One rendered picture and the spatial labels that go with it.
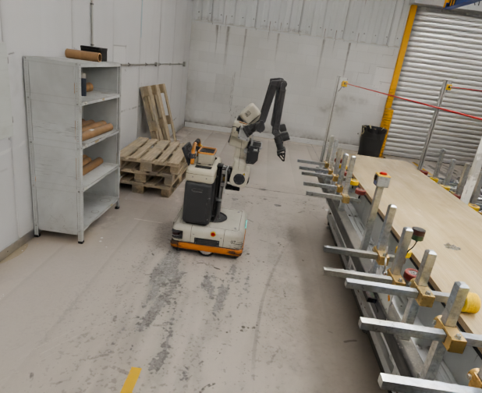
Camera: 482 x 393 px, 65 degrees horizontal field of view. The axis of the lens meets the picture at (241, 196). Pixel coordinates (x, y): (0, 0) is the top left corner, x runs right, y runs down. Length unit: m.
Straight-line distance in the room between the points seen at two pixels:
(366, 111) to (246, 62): 3.05
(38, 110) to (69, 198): 0.76
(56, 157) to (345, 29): 7.39
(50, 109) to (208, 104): 6.40
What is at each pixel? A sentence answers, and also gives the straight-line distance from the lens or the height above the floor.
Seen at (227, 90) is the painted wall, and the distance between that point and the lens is 9.39.
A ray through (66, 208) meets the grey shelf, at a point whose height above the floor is 0.33.
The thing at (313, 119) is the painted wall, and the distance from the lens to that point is 9.47.
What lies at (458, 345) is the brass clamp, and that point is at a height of 0.95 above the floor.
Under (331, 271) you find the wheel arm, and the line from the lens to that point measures 1.86.
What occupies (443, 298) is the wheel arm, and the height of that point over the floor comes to 0.95.
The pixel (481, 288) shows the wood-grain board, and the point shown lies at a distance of 2.08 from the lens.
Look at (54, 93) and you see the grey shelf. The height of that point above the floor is 1.30.
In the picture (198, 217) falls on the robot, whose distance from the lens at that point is 3.40.
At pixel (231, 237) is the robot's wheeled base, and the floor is 0.24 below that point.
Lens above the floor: 1.74
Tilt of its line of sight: 20 degrees down
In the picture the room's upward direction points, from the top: 8 degrees clockwise
